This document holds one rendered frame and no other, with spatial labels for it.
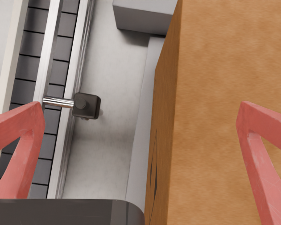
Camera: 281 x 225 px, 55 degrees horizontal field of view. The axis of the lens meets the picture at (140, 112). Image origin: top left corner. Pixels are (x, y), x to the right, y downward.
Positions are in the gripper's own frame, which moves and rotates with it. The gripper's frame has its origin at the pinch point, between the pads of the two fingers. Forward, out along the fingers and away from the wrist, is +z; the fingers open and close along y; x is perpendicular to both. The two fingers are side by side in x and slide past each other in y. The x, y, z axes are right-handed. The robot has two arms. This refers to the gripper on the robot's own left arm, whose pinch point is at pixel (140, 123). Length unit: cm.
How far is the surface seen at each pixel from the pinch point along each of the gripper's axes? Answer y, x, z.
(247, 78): -7.2, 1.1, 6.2
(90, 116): 6.1, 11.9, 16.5
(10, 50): 18.6, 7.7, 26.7
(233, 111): -6.2, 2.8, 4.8
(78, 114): 7.5, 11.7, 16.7
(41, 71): 12.3, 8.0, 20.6
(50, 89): 14.0, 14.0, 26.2
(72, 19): 10.7, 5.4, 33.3
